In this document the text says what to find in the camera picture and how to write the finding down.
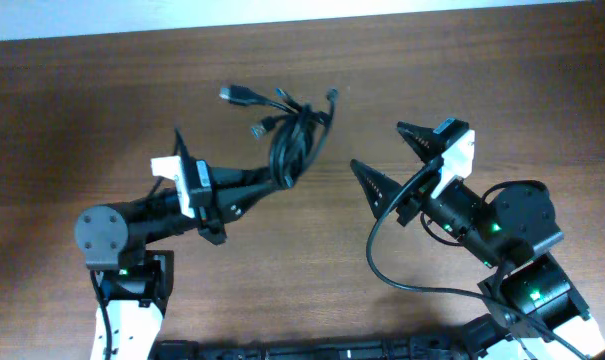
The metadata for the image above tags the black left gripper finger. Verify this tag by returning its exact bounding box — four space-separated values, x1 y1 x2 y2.
216 183 279 223
211 167 273 188

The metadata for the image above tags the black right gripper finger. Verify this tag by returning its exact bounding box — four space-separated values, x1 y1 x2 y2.
350 159 401 219
396 122 444 163

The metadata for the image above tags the thick black USB cable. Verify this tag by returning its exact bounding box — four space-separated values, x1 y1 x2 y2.
219 84 319 190

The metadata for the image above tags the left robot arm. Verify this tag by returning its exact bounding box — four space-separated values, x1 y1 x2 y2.
74 158 276 359

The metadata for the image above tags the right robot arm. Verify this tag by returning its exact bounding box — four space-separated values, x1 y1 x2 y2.
350 118 605 359

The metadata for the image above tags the black right camera cable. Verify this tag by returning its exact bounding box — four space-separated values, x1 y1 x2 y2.
365 155 591 360

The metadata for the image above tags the black camera cable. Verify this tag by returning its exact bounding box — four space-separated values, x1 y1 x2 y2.
365 155 591 360
89 127 191 360

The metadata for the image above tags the black left camera cable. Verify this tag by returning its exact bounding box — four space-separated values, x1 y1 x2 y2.
89 127 191 360

